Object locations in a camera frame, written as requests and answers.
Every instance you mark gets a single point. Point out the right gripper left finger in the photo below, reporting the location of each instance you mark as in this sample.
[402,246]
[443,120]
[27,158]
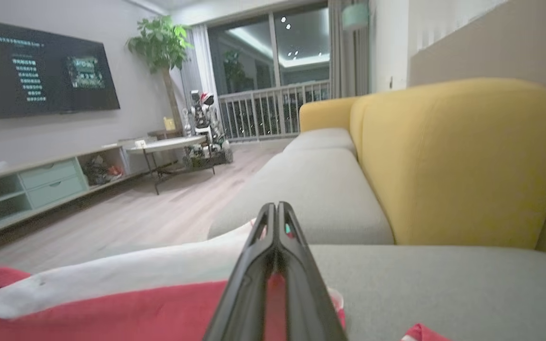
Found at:
[244,303]

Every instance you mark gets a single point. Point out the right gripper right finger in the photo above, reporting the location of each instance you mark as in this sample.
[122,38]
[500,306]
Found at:
[308,308]

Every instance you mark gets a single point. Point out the red shorts white side band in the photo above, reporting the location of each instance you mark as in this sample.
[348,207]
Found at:
[112,308]

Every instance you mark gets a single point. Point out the grey back cushion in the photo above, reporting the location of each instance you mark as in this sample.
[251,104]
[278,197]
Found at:
[311,199]

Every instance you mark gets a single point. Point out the low TV cabinet mint drawers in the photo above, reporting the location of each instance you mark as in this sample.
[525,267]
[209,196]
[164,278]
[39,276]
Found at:
[50,182]

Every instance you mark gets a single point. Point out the grey and yellow sofa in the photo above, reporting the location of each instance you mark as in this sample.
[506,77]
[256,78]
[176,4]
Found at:
[443,293]

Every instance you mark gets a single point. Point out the grey sofa seat cushion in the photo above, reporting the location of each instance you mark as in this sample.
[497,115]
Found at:
[323,139]

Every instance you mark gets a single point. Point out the pile of toys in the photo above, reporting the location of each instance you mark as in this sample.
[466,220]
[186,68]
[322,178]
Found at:
[102,170]

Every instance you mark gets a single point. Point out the round white coffee table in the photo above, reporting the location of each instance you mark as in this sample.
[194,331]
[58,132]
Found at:
[168,143]

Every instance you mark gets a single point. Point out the background white black robot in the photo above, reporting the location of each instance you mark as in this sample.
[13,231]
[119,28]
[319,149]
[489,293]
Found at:
[204,123]

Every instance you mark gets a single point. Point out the white balcony railing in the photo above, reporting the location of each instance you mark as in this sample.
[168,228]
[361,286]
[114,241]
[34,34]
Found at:
[273,111]

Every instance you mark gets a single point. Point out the small yellow box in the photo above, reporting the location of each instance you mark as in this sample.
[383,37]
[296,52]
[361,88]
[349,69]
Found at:
[169,124]

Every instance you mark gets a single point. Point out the yellow sofa backrest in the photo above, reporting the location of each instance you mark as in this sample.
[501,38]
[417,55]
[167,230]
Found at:
[458,161]
[325,113]

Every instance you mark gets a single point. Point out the white sheer curtain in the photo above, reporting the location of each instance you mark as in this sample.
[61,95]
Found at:
[204,61]

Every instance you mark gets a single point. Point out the grey curtain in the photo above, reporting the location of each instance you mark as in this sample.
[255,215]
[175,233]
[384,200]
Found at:
[349,61]

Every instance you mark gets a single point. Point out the glass balcony door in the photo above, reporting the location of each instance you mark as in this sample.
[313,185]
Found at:
[301,47]

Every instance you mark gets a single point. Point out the green potted tree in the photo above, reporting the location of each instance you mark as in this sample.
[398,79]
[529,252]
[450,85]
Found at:
[159,45]

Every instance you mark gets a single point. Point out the teal lamp shade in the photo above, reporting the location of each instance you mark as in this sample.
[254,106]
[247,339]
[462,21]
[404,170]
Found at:
[355,16]

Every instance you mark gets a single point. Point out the black wall television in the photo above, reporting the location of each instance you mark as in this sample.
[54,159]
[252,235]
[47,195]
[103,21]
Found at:
[40,71]

